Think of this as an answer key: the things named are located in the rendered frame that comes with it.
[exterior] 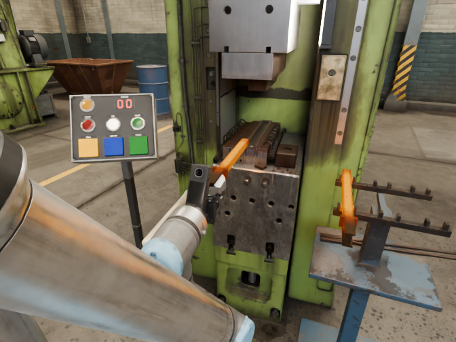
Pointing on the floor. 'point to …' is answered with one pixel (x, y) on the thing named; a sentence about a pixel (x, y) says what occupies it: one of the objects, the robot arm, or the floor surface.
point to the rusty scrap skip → (91, 75)
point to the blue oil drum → (155, 85)
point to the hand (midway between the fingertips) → (218, 174)
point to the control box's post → (132, 201)
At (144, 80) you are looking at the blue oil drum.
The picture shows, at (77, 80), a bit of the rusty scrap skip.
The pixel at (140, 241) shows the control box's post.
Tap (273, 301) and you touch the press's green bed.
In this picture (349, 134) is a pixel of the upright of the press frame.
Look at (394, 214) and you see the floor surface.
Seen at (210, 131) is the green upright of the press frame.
